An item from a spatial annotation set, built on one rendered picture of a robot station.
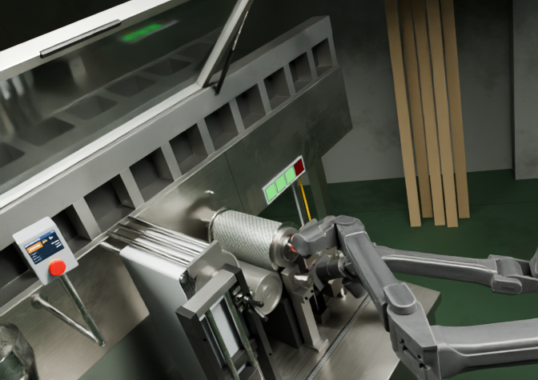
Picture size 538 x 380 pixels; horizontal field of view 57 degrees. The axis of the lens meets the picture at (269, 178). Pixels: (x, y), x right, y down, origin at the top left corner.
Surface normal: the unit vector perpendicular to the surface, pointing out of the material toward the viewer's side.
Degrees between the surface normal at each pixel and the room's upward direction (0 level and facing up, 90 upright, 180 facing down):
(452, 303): 0
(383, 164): 90
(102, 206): 90
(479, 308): 0
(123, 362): 90
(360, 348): 0
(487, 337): 9
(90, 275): 90
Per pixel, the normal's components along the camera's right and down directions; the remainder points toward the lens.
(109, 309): 0.76, 0.14
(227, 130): -0.61, 0.52
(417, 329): -0.19, -0.93
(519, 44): -0.25, 0.54
